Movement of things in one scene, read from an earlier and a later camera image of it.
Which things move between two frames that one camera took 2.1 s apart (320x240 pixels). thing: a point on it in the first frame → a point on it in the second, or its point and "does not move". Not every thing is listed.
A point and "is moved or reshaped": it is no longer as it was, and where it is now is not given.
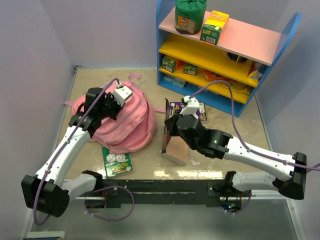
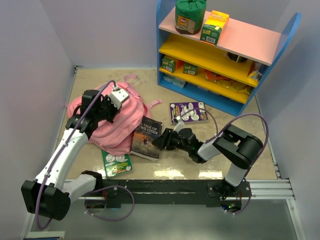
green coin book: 116,163 does not move
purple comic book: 177,107 does not move
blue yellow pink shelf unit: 234,70 does not move
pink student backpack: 136,121 is moved or reshaped
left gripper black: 110,97 does not move
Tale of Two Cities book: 173,147 → 147,130
